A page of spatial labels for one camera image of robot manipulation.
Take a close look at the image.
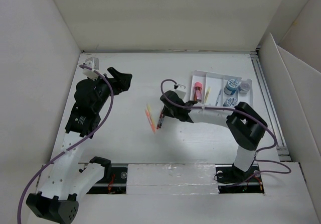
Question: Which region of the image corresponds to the orange highlighter pen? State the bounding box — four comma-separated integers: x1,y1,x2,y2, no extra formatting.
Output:
145,109,156,134

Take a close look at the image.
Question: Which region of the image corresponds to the black gel pen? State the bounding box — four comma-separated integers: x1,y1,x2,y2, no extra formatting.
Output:
158,114,165,129

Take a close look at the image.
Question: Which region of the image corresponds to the blue labelled round jar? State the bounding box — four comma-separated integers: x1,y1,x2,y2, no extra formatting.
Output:
223,97,238,107

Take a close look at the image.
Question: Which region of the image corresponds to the small clear glitter jar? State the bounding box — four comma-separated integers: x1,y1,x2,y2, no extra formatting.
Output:
239,81,251,93

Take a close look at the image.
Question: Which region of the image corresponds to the white folded cardboard panel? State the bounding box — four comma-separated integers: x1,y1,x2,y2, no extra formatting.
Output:
258,33,320,216

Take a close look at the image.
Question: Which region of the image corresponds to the black mounting rail base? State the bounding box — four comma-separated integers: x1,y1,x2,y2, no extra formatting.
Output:
88,163,264,195

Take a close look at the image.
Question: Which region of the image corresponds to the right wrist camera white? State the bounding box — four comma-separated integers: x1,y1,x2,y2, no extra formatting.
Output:
174,84,187,99

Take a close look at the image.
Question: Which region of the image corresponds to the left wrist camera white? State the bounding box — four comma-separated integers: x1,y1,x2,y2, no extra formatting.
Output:
82,57,99,80

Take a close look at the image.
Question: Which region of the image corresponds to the blue patterned round tin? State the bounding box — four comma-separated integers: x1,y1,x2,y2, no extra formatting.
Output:
224,79,239,95

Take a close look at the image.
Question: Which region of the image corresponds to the red gel pen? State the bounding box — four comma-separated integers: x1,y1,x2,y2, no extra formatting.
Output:
156,110,163,130

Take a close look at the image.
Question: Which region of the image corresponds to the white divided organizer tray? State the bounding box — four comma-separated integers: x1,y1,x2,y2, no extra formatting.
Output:
189,70,253,106

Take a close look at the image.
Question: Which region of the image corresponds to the blue gel pen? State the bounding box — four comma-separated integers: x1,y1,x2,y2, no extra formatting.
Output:
215,89,222,106

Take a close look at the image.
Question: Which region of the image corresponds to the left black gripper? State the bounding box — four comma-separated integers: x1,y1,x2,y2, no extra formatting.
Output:
89,67,131,113

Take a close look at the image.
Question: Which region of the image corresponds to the short yellow highlighter pen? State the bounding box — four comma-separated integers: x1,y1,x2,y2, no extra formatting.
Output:
204,87,211,104

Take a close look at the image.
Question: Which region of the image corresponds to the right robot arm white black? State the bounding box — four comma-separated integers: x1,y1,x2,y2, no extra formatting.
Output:
160,90,267,184

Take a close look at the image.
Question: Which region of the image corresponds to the long yellow highlighter pen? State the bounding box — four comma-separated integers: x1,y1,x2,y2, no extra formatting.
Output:
146,103,154,125

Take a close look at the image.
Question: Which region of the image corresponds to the aluminium side rail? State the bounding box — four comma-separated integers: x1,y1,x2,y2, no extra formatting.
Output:
250,51,292,162

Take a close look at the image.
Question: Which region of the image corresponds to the pink capped marker case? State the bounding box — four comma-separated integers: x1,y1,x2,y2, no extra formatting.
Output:
194,82,202,102

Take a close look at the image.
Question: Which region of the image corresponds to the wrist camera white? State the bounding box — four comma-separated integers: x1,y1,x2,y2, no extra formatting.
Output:
82,57,99,80
174,84,187,99

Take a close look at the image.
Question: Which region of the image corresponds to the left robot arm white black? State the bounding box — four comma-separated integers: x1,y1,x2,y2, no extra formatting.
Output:
26,65,132,223

